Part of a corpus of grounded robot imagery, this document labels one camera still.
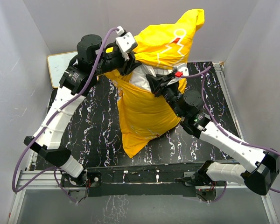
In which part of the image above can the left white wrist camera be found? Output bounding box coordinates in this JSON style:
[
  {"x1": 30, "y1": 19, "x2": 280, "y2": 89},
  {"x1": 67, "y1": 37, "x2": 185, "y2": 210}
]
[{"x1": 115, "y1": 26, "x2": 138, "y2": 57}]

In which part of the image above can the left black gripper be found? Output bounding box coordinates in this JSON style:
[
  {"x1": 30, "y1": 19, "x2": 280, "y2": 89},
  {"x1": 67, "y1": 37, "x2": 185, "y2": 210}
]
[{"x1": 90, "y1": 46, "x2": 140, "y2": 75}]

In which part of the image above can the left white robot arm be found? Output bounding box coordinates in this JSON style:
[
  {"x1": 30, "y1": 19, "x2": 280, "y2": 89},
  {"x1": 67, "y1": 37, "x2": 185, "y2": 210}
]
[{"x1": 24, "y1": 32, "x2": 139, "y2": 186}]

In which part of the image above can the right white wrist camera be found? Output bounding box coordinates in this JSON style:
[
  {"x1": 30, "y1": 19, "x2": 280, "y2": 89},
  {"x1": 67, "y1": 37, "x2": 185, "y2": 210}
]
[{"x1": 172, "y1": 63, "x2": 189, "y2": 82}]

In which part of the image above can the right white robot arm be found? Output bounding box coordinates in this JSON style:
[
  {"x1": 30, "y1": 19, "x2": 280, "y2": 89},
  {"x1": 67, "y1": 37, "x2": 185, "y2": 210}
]
[{"x1": 146, "y1": 73, "x2": 280, "y2": 196}]

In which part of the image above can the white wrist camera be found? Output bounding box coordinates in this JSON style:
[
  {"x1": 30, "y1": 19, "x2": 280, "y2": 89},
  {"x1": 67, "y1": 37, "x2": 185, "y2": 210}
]
[
  {"x1": 115, "y1": 26, "x2": 138, "y2": 57},
  {"x1": 172, "y1": 63, "x2": 189, "y2": 82}
]

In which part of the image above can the white pillow insert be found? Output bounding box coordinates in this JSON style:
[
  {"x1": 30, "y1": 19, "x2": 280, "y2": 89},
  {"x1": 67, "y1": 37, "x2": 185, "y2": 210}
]
[{"x1": 129, "y1": 64, "x2": 168, "y2": 92}]

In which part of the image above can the small whiteboard wooden frame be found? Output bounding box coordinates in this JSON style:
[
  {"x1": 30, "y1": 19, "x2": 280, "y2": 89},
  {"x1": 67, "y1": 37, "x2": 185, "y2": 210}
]
[{"x1": 47, "y1": 51, "x2": 77, "y2": 89}]

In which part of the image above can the yellow Pikachu pillowcase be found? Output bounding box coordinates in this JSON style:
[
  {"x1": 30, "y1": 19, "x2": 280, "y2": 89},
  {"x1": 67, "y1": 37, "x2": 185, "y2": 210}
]
[{"x1": 102, "y1": 8, "x2": 205, "y2": 159}]

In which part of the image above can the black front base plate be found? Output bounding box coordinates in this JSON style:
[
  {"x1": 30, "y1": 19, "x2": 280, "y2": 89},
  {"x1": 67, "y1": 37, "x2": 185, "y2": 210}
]
[{"x1": 61, "y1": 162, "x2": 224, "y2": 197}]

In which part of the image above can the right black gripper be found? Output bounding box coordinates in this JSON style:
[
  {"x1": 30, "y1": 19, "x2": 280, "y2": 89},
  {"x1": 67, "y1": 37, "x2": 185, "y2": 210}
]
[{"x1": 146, "y1": 75, "x2": 183, "y2": 119}]

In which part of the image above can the aluminium frame rail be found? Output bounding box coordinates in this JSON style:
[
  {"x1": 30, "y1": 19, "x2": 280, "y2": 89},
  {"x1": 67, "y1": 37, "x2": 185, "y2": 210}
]
[{"x1": 7, "y1": 62, "x2": 280, "y2": 224}]

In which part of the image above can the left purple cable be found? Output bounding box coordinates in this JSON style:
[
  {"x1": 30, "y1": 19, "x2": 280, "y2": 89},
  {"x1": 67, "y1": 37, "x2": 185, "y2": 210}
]
[{"x1": 12, "y1": 27, "x2": 119, "y2": 203}]

